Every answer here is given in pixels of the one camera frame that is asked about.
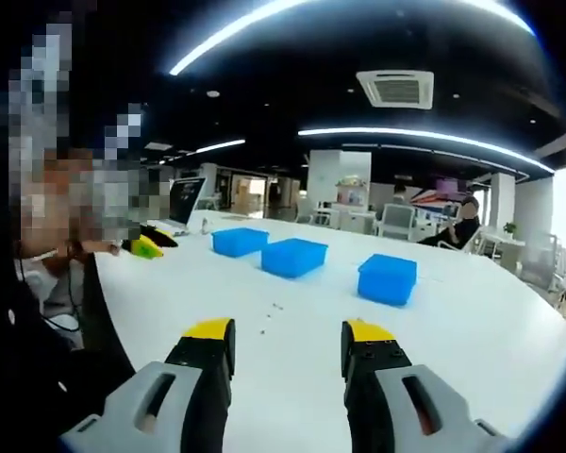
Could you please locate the silver laptop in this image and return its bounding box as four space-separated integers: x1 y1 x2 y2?
148 176 208 237

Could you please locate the blue plastic bin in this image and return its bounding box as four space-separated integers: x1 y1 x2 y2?
260 237 330 279
357 253 418 309
210 226 270 259

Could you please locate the colourful display shelf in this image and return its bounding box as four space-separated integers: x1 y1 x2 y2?
335 176 372 207

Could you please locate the white mesh office chair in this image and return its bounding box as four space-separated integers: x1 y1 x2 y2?
379 203 417 240

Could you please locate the white ceiling air vent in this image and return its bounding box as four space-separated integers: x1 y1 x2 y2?
356 69 435 110

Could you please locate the short ceiling light strip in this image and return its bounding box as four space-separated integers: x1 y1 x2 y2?
195 139 246 155

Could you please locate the long curved ceiling light strip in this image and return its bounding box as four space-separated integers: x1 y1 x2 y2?
168 0 537 76

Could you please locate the purple wall screen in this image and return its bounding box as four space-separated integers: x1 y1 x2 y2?
436 177 468 194

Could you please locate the grey mesh office chair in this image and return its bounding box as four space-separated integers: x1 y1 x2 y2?
523 233 560 284

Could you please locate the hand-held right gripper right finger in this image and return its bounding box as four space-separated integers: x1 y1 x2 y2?
341 319 510 453

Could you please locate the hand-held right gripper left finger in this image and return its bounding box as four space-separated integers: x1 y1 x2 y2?
60 317 237 453

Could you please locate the person's dark clothing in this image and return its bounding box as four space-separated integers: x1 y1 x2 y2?
0 282 136 440

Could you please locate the white office desk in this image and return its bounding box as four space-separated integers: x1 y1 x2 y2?
313 207 378 232

